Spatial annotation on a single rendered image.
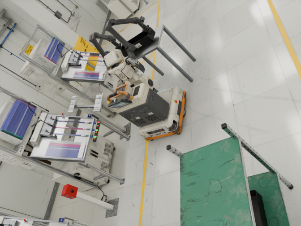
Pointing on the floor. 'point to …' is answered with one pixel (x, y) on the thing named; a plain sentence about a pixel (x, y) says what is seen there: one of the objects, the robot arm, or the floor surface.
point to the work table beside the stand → (140, 53)
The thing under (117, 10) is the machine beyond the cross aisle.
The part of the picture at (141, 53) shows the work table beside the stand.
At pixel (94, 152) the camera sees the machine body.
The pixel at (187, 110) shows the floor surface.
